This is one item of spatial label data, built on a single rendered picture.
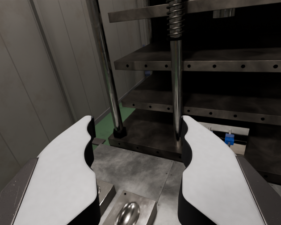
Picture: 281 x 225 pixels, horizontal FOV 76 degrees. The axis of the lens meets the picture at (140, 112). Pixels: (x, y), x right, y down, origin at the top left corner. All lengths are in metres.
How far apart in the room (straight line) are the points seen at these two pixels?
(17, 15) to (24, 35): 0.18
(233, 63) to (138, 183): 0.70
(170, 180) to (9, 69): 1.78
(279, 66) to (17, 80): 2.07
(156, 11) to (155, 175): 0.79
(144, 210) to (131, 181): 0.22
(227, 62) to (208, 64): 0.08
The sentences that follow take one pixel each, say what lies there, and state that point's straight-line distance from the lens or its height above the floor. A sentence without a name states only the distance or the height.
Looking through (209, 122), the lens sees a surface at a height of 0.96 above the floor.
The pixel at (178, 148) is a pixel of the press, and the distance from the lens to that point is 1.12.
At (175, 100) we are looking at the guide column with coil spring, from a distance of 0.97.
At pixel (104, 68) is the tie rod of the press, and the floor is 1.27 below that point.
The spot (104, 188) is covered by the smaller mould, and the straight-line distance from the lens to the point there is 0.88.
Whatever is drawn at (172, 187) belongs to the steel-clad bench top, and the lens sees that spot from 0.92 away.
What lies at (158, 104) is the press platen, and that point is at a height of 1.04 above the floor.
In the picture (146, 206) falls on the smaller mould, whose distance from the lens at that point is 0.78.
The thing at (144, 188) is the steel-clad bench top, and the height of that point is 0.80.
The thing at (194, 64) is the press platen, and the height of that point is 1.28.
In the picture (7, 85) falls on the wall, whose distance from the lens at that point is 2.14.
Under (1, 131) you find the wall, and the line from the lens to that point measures 2.15.
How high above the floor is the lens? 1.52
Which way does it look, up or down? 29 degrees down
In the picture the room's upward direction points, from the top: 8 degrees counter-clockwise
